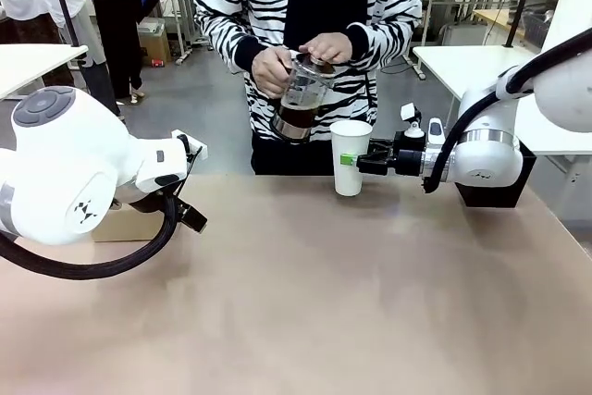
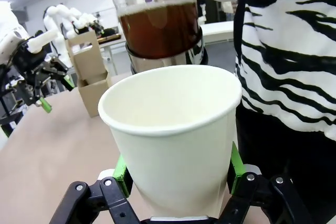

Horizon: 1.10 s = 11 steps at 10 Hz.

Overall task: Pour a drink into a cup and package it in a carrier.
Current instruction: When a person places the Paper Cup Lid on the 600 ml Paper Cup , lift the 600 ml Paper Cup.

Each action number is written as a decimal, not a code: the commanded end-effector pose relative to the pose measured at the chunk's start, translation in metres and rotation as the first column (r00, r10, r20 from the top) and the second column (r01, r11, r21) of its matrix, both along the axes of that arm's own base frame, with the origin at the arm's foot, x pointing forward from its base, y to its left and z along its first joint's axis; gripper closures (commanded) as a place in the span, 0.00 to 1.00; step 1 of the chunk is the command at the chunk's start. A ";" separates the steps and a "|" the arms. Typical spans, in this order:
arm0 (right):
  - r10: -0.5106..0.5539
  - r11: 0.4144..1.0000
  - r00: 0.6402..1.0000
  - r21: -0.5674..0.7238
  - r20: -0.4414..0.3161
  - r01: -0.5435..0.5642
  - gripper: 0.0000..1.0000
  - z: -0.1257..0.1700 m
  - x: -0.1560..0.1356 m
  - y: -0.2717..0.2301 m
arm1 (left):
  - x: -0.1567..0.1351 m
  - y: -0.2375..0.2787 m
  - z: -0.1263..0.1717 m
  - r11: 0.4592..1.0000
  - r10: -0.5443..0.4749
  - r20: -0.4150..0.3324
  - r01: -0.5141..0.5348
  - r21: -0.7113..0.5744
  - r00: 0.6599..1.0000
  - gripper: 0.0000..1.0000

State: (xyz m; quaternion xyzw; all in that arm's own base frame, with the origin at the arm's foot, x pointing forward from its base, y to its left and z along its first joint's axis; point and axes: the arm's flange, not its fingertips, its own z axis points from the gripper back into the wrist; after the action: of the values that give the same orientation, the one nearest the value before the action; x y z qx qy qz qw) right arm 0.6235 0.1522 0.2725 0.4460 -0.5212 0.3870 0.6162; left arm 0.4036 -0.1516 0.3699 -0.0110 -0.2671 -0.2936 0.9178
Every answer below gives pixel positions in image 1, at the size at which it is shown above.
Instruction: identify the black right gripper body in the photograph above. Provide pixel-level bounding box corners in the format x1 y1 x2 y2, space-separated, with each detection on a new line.
392 131 427 178

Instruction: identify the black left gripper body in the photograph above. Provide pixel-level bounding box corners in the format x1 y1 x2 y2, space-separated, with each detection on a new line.
120 181 179 216

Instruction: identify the white paper cup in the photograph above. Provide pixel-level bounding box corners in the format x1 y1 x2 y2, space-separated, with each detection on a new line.
329 119 374 197

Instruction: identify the brown cardboard cup carrier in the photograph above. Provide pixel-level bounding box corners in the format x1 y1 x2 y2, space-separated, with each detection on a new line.
91 207 161 243

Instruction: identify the glass french press with coffee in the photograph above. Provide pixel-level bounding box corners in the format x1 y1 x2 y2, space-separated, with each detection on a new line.
270 53 338 143

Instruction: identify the person's right forearm zebra sleeve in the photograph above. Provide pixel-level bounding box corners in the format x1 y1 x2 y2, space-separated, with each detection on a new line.
196 6 278 75

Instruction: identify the person's left hand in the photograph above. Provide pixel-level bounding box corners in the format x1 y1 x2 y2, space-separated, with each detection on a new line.
298 32 356 66

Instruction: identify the person's right hand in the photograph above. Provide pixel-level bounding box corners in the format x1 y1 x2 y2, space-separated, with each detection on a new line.
252 46 297 100

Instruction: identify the black open box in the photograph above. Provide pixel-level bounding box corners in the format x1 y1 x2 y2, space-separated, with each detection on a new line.
455 142 537 209

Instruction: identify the large white table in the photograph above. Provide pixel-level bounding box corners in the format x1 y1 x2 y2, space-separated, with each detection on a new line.
411 45 592 155

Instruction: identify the person in grey trousers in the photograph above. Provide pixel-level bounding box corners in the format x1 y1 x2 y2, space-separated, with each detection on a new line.
45 0 126 121

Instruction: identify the brown cardboard box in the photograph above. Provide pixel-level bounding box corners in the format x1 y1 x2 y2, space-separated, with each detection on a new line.
138 18 173 68

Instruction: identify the wooden top background table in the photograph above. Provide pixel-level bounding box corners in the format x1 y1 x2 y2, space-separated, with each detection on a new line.
471 8 528 40

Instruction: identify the white desk with white legs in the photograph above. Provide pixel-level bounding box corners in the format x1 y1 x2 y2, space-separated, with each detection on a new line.
0 43 89 101

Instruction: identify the person in blue top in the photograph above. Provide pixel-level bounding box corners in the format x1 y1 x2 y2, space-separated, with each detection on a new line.
68 0 152 103

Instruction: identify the thin black tripod pole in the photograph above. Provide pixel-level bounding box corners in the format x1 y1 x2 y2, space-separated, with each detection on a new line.
48 0 126 123

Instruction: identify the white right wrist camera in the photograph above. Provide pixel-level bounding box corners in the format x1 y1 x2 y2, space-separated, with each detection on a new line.
400 103 446 147

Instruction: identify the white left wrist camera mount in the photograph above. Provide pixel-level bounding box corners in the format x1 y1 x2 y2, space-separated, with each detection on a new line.
173 130 209 161

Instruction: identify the black left arm cable sleeve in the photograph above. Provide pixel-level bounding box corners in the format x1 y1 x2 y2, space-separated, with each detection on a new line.
0 181 181 281

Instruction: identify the black arm cable sleeve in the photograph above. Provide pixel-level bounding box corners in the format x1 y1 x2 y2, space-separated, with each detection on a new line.
421 27 592 195
0 181 181 281

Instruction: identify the black right arm cable sleeve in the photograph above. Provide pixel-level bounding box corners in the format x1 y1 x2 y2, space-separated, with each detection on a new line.
421 27 592 195

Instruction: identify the grey wire basket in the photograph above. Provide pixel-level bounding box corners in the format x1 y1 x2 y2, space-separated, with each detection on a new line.
522 13 556 52

